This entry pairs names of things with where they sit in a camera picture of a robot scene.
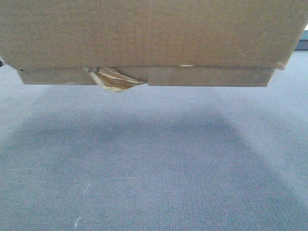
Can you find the brown cardboard box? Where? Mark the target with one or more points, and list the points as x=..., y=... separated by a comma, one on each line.
x=118, y=44

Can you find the blue fabric mat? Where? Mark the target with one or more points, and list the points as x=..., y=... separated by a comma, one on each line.
x=78, y=158

